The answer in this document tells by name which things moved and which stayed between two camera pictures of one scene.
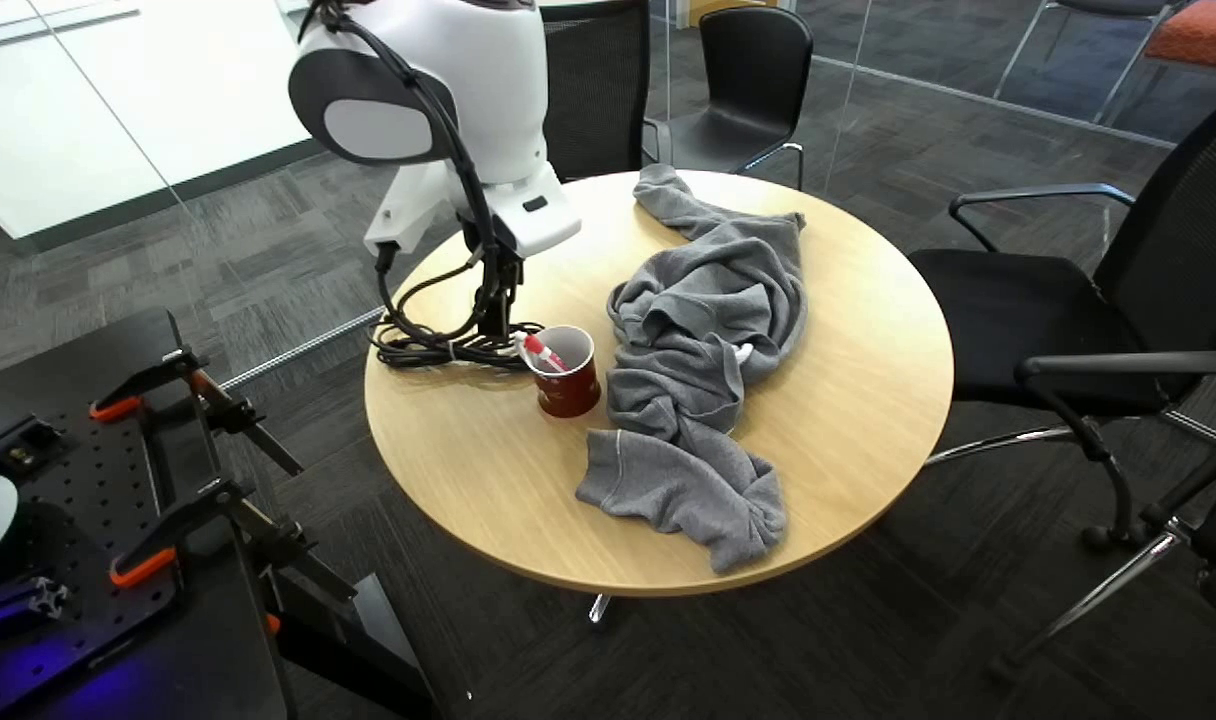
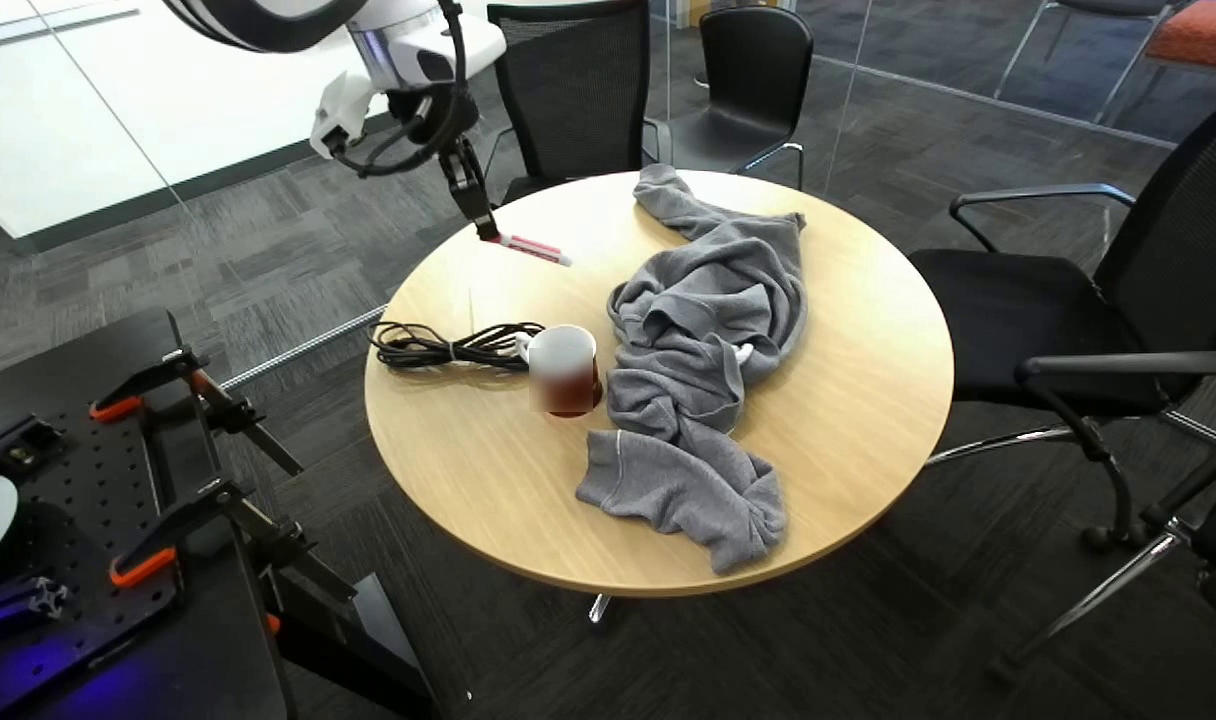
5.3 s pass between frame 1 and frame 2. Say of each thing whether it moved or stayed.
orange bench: stayed
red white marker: moved
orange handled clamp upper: stayed
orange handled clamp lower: stayed
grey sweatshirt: stayed
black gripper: moved
